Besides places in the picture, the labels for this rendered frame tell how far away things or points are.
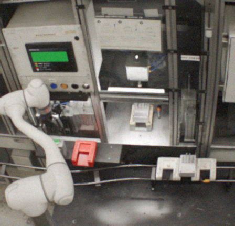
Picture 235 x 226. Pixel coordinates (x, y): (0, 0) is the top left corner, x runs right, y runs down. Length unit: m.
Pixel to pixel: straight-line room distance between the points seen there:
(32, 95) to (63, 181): 0.54
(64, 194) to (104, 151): 0.84
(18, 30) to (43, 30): 0.14
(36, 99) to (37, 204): 0.59
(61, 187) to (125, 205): 0.89
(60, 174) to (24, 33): 0.71
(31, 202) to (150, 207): 0.99
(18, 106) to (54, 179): 0.49
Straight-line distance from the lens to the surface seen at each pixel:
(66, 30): 1.90
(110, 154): 2.47
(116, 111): 2.68
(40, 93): 2.06
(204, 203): 2.54
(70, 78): 2.13
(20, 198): 1.75
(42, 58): 2.04
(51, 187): 1.73
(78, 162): 2.46
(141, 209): 2.52
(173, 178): 2.40
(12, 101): 2.07
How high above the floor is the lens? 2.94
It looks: 49 degrees down
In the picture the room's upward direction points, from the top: 9 degrees counter-clockwise
